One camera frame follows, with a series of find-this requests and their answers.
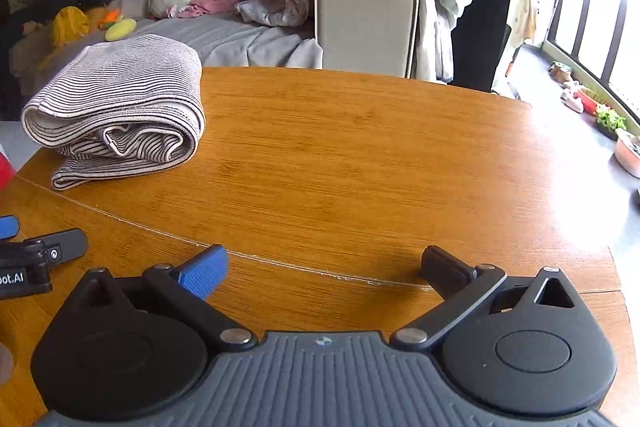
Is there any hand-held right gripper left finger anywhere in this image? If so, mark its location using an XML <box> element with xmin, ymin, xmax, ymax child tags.
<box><xmin>65</xmin><ymin>244</ymin><xmax>258</xmax><ymax>353</ymax></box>

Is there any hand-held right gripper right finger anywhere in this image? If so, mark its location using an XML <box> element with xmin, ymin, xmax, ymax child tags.
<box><xmin>390</xmin><ymin>246</ymin><xmax>576</xmax><ymax>351</ymax></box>

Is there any beige hanging garment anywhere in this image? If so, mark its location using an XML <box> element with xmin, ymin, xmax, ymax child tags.
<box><xmin>399</xmin><ymin>0</ymin><xmax>455</xmax><ymax>84</ymax></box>

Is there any grey sofa cover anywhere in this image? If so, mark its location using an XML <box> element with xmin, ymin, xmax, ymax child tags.
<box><xmin>30</xmin><ymin>13</ymin><xmax>324</xmax><ymax>72</ymax></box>

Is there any pink garment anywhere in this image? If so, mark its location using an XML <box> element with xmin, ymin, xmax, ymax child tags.
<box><xmin>169</xmin><ymin>0</ymin><xmax>239</xmax><ymax>19</ymax></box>

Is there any green potted plant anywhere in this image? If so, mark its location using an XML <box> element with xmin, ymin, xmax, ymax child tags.
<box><xmin>594</xmin><ymin>107</ymin><xmax>629</xmax><ymax>141</ymax></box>

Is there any person's left hand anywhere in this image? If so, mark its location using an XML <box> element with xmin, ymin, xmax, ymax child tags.
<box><xmin>0</xmin><ymin>343</ymin><xmax>15</xmax><ymax>383</ymax></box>

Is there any beige hanging towel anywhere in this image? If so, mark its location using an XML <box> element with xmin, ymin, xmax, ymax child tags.
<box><xmin>509</xmin><ymin>0</ymin><xmax>539</xmax><ymax>48</ymax></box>

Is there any red plant pot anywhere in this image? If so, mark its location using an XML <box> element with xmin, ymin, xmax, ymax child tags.
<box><xmin>576</xmin><ymin>87</ymin><xmax>612</xmax><ymax>116</ymax></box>

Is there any striped knit garment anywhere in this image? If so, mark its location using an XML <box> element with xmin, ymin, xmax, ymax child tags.
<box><xmin>21</xmin><ymin>34</ymin><xmax>207</xmax><ymax>192</ymax></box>

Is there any yellow-green plush toy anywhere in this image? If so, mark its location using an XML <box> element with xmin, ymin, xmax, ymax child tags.
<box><xmin>104</xmin><ymin>18</ymin><xmax>138</xmax><ymax>42</ymax></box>

